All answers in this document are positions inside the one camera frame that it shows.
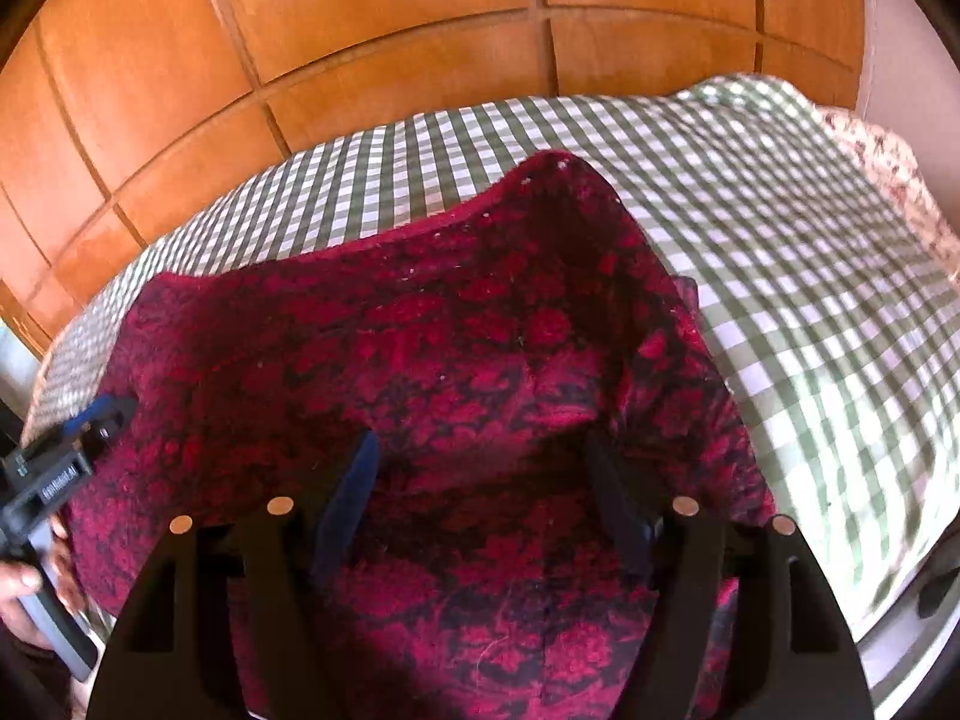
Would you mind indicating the person's left hand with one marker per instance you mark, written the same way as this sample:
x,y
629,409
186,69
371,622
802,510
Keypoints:
x,y
22,581

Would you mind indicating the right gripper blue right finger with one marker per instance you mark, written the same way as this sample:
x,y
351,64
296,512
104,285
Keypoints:
x,y
631,531

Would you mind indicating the fuzzy magenta sweater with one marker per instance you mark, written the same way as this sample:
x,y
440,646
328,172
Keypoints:
x,y
481,582

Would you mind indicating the green white checkered bedsheet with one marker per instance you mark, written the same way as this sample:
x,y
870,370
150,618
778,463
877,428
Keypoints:
x,y
835,331

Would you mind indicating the wooden panelled wardrobe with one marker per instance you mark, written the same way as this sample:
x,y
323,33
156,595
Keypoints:
x,y
121,118

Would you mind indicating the floral patterned pillow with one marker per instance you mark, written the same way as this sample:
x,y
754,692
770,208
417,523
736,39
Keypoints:
x,y
891,165

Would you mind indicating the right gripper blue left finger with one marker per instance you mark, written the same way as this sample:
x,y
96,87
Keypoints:
x,y
344,509

